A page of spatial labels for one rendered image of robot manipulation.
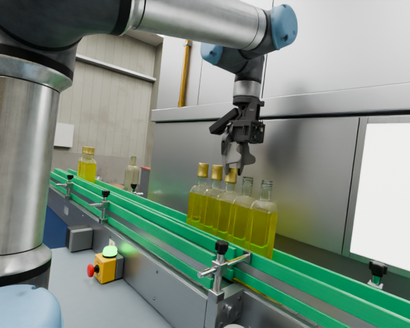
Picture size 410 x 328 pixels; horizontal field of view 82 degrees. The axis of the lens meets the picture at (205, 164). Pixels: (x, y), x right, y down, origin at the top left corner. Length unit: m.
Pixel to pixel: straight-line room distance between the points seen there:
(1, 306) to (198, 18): 0.43
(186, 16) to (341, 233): 0.58
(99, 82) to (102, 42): 1.04
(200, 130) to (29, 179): 0.73
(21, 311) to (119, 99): 7.00
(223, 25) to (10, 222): 0.42
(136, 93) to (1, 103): 7.07
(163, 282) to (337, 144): 0.58
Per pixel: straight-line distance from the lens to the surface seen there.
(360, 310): 0.56
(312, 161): 0.70
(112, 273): 0.88
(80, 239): 1.10
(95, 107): 7.05
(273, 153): 0.75
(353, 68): 0.76
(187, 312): 0.66
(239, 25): 0.46
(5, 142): 0.40
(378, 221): 0.68
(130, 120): 7.28
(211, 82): 1.03
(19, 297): 0.37
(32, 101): 0.41
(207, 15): 0.41
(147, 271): 0.77
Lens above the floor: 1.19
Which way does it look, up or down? 2 degrees down
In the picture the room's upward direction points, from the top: 6 degrees clockwise
